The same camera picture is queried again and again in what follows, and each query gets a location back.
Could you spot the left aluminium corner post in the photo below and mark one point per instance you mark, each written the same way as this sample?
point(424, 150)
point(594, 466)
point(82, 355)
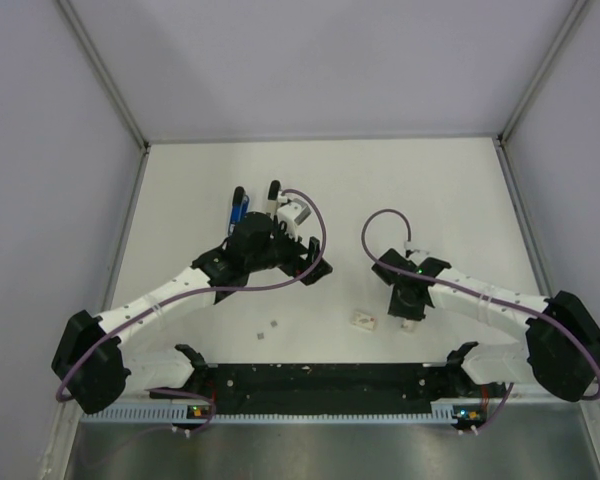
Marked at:
point(77, 29)

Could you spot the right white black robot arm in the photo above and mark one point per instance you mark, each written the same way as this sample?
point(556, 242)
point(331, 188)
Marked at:
point(555, 342)

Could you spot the blue stapler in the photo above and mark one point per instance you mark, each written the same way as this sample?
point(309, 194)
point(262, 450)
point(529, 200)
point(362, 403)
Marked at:
point(239, 208)

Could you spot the grey slotted cable duct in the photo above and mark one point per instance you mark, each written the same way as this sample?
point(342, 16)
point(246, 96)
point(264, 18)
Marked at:
point(181, 413)

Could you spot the right aluminium corner post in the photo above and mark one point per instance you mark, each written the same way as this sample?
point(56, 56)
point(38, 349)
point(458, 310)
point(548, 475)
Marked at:
point(568, 29)

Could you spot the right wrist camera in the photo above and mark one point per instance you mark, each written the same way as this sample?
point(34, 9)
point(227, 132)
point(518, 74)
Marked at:
point(415, 249)

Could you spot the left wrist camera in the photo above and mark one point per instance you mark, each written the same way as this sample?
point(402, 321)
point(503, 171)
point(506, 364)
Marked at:
point(293, 213)

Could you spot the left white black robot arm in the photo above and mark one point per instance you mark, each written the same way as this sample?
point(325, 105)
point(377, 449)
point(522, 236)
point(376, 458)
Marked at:
point(99, 358)

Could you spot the aluminium corner post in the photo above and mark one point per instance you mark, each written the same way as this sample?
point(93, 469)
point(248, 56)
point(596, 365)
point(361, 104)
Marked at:
point(77, 29)
point(568, 29)

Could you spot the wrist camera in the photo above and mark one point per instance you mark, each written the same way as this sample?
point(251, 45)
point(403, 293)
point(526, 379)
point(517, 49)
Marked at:
point(293, 213)
point(415, 249)

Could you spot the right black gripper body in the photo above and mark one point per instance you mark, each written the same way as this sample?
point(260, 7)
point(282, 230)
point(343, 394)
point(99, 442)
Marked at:
point(400, 306)

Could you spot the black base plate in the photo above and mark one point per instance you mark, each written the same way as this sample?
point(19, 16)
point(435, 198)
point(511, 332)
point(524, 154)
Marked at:
point(333, 389)

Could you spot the staple box with red dot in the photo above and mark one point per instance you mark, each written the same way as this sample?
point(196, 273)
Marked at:
point(363, 321)

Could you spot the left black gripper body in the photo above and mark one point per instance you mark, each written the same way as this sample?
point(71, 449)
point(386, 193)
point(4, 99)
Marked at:
point(292, 263)

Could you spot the small white staple box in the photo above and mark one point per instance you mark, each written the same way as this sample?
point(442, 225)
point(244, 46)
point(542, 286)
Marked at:
point(409, 326)

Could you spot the grey black stapler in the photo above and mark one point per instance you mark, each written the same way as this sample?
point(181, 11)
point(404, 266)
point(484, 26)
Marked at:
point(271, 204)

